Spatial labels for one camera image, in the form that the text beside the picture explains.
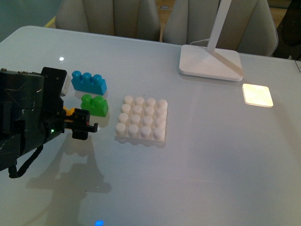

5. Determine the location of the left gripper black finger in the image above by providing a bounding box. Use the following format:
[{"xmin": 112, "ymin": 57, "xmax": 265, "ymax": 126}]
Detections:
[{"xmin": 64, "ymin": 108, "xmax": 98, "ymax": 140}]

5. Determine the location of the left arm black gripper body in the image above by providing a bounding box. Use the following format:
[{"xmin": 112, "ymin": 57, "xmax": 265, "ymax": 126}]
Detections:
[{"xmin": 41, "ymin": 67, "xmax": 66, "ymax": 144}]

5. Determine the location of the yellow two-stud toy block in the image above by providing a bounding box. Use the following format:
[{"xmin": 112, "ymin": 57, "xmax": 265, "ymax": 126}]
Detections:
[{"xmin": 63, "ymin": 106, "xmax": 75, "ymax": 129}]

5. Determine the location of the white studded base plate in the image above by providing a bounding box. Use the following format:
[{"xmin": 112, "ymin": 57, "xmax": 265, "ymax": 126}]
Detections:
[{"xmin": 115, "ymin": 95, "xmax": 168, "ymax": 143}]

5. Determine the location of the green two-stud toy block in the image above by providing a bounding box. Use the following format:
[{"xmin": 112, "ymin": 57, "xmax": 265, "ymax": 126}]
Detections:
[{"xmin": 80, "ymin": 94, "xmax": 109, "ymax": 117}]

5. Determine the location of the blue three-stud toy block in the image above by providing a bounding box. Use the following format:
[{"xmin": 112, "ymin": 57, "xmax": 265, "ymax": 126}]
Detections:
[{"xmin": 71, "ymin": 71, "xmax": 107, "ymax": 96}]

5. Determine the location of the left beige upholstered chair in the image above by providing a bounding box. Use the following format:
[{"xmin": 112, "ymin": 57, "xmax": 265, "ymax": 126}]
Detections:
[{"xmin": 55, "ymin": 0, "xmax": 160, "ymax": 41}]

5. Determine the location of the beige upholstered chair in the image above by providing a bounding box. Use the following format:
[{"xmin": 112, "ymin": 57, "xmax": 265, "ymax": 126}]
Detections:
[
  {"xmin": 55, "ymin": 0, "xmax": 160, "ymax": 41},
  {"xmin": 163, "ymin": 0, "xmax": 278, "ymax": 57}
]

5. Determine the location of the white desk lamp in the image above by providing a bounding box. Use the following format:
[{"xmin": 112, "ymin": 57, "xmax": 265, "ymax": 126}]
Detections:
[{"xmin": 179, "ymin": 0, "xmax": 244, "ymax": 81}]

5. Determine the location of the right beige upholstered chair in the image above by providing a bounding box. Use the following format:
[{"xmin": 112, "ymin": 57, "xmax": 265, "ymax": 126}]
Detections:
[{"xmin": 163, "ymin": 0, "xmax": 278, "ymax": 57}]

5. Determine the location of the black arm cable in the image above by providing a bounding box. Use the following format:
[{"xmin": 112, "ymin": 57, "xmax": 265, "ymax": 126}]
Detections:
[{"xmin": 8, "ymin": 144, "xmax": 45, "ymax": 179}]

